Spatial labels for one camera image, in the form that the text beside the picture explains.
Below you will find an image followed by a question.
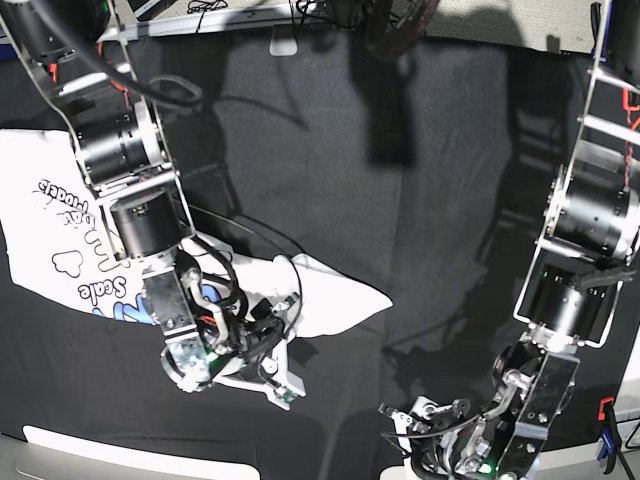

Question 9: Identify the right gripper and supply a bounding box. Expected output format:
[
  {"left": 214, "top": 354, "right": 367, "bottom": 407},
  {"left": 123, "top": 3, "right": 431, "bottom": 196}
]
[{"left": 199, "top": 292, "right": 302, "bottom": 395}]

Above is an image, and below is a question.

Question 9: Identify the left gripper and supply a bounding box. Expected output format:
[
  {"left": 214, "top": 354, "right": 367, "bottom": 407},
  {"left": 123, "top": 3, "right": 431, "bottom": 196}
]
[{"left": 378, "top": 396, "right": 480, "bottom": 479}]

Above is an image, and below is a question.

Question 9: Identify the white printed t-shirt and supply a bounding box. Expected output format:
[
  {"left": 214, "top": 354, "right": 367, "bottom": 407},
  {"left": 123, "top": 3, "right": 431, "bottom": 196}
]
[{"left": 0, "top": 128, "right": 394, "bottom": 401}]

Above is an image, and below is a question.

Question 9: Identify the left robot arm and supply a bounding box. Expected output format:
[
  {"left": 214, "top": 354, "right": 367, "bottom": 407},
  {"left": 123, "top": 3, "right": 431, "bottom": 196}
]
[{"left": 380, "top": 1, "right": 639, "bottom": 479}]

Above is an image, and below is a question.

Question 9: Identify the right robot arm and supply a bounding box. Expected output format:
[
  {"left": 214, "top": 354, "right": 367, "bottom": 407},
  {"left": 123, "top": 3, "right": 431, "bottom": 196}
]
[{"left": 1, "top": 1, "right": 305, "bottom": 409}]

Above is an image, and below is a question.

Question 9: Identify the red clamp lower right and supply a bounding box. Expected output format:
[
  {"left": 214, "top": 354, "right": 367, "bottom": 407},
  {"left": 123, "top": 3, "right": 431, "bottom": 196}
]
[{"left": 598, "top": 396, "right": 615, "bottom": 422}]

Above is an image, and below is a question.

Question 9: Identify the blue clamp lower right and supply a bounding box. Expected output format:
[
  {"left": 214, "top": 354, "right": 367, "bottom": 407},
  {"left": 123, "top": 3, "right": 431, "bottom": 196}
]
[{"left": 597, "top": 405, "right": 622, "bottom": 475}]

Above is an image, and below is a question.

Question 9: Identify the black table cloth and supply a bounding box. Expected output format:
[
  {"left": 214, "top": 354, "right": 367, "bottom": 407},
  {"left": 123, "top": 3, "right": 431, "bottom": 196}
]
[{"left": 1, "top": 31, "right": 591, "bottom": 479}]

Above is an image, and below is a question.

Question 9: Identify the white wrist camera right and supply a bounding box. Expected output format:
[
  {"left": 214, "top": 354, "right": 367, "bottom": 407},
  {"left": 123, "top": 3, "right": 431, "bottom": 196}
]
[{"left": 259, "top": 340, "right": 306, "bottom": 411}]

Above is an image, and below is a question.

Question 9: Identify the camera mount pole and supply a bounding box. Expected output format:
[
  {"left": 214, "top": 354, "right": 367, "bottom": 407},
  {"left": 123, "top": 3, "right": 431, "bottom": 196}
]
[{"left": 350, "top": 0, "right": 440, "bottom": 62}]

